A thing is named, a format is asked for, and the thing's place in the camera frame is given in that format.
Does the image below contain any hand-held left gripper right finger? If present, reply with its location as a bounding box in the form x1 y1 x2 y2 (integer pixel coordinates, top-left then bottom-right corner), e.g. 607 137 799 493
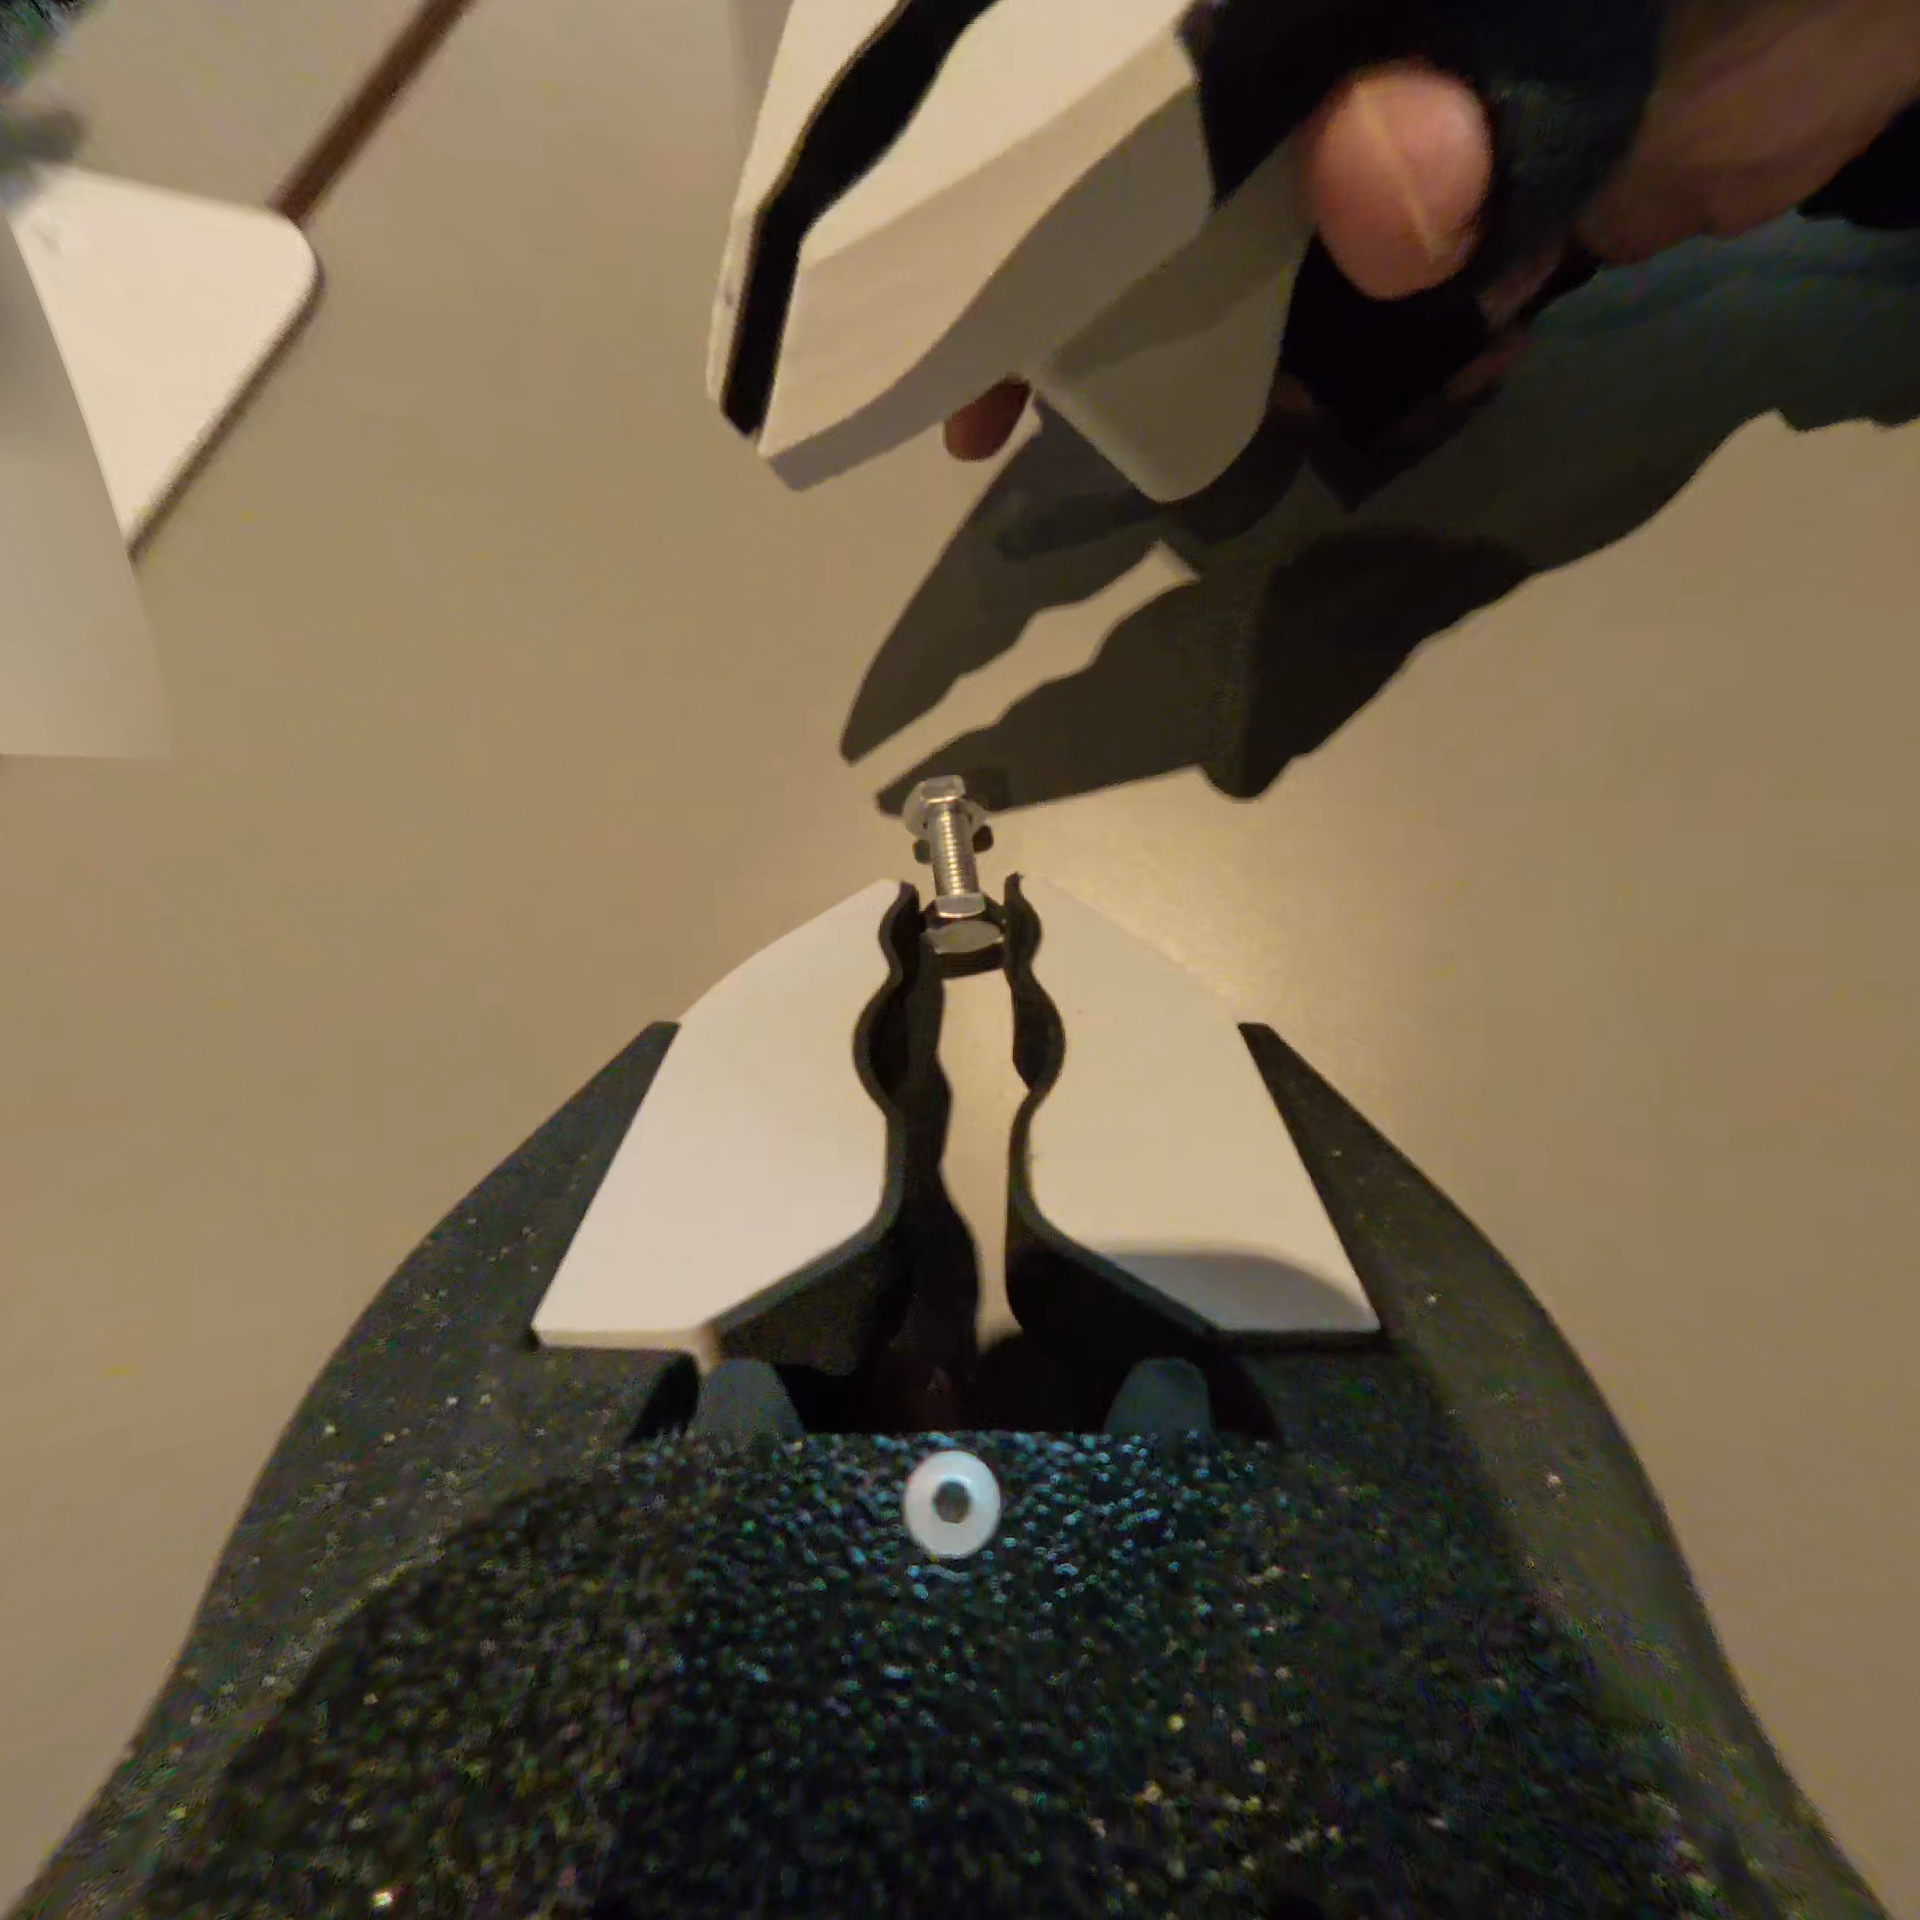
1006 880 1382 1344

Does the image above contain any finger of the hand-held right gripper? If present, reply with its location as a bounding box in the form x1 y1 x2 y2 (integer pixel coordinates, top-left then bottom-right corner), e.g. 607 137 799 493
744 0 1222 489
708 0 901 435

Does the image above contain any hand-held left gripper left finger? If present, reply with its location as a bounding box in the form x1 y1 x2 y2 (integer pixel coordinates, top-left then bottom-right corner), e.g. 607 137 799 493
535 880 911 1344

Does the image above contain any silver metal bolt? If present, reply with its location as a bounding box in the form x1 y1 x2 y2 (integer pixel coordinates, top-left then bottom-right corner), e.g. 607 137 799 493
901 775 1005 920

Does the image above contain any person's right hand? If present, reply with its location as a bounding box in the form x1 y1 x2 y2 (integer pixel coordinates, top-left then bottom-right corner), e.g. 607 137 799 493
943 0 1920 459

